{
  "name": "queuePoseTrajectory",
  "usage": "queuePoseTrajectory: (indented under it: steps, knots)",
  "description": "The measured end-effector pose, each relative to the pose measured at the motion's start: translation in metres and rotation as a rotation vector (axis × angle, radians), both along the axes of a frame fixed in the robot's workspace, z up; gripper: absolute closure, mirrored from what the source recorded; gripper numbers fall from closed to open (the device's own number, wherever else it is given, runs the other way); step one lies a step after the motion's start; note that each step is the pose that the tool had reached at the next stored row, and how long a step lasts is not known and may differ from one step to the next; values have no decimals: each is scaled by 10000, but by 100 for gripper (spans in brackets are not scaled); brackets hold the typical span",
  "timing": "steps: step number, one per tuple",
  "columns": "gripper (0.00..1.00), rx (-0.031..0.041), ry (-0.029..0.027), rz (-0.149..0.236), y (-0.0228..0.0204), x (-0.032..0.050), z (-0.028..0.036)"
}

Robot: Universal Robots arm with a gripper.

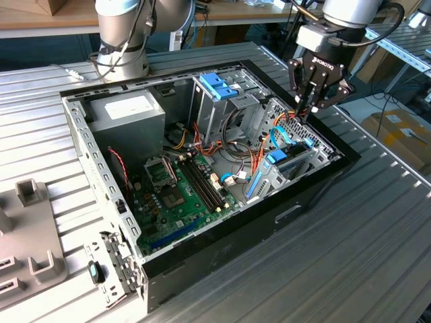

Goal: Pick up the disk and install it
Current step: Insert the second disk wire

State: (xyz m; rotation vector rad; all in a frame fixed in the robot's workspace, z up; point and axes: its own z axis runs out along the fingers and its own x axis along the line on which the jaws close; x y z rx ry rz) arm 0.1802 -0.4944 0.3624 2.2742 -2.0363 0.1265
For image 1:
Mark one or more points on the cardboard box white label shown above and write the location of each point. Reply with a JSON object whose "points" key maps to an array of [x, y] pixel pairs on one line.
{"points": [[397, 141]]}

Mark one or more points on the RAM slot black latches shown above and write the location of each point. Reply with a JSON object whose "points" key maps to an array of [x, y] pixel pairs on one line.
{"points": [[204, 183], [196, 187]]}

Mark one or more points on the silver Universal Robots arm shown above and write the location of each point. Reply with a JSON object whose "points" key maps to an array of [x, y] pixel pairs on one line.
{"points": [[118, 50]]}

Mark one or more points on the slat table aluminium frame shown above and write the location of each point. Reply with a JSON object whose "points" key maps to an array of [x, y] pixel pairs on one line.
{"points": [[414, 43]]}

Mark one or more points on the blue expansion slot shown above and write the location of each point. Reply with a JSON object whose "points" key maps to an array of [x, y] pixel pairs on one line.
{"points": [[175, 235]]}

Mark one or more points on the green motherboard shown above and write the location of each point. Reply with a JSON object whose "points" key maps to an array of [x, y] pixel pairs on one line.
{"points": [[182, 215]]}

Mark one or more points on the metal disk bay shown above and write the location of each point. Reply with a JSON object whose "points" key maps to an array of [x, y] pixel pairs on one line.
{"points": [[320, 138]]}

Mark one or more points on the blue plastic drive bracket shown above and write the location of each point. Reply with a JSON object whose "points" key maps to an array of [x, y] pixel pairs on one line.
{"points": [[215, 85]]}

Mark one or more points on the grey power supply unit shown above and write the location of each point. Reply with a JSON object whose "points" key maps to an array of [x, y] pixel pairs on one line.
{"points": [[128, 134]]}

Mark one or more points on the black open PC case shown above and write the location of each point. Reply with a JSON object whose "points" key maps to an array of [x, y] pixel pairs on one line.
{"points": [[235, 249]]}

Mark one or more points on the black teal case latch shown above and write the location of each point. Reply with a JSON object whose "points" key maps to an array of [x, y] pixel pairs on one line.
{"points": [[96, 272]]}

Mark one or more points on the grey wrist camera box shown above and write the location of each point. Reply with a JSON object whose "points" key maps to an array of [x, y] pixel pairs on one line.
{"points": [[313, 37]]}

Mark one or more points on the metal drive cage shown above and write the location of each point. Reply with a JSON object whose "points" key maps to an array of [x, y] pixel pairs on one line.
{"points": [[208, 114]]}

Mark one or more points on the RAM slot white latches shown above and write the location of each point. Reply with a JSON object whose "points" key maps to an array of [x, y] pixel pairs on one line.
{"points": [[200, 185], [208, 181]]}

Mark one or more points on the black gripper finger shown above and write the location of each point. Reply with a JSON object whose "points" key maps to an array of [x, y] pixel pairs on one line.
{"points": [[347, 91], [293, 74]]}

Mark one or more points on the hard disk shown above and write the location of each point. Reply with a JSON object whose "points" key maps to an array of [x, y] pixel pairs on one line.
{"points": [[276, 157]]}

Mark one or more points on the grey parts rack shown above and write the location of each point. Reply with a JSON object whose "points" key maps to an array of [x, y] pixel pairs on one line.
{"points": [[27, 235]]}

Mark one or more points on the long wooden desk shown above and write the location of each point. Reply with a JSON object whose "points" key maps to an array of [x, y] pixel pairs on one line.
{"points": [[235, 11]]}

